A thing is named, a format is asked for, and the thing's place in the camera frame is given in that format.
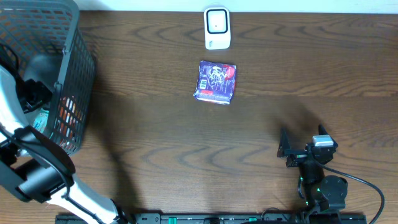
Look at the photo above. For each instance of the green snack wrapper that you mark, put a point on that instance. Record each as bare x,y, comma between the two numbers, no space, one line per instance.
40,121

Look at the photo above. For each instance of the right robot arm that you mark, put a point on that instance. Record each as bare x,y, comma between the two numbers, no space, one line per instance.
323,194

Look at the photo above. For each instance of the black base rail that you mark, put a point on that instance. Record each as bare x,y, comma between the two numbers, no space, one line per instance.
269,217

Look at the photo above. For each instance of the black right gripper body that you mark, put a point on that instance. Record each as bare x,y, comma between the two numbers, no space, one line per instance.
297,157

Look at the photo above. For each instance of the grey plastic mesh basket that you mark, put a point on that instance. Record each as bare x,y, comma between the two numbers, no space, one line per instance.
41,41

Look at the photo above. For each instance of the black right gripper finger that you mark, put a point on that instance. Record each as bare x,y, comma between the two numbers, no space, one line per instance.
322,130
284,148

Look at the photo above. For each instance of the purple snack package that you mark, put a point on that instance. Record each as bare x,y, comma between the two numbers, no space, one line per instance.
216,82

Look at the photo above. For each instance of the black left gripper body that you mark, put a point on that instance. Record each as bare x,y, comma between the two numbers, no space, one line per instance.
34,94

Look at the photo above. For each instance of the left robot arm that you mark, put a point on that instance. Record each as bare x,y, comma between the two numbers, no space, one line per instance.
32,166

